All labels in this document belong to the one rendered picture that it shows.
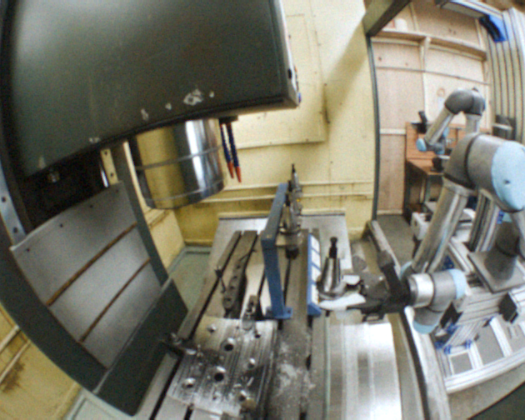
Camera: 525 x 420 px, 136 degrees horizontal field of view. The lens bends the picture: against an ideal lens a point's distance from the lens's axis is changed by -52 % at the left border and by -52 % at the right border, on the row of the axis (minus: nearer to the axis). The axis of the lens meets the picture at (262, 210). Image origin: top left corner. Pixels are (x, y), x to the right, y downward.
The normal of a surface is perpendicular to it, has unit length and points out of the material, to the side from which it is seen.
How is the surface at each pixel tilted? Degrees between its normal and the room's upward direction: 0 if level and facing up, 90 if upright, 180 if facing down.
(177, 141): 90
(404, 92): 90
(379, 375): 8
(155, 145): 90
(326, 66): 90
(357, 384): 8
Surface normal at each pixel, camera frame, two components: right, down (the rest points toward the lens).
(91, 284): 0.97, -0.05
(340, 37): -0.18, 0.43
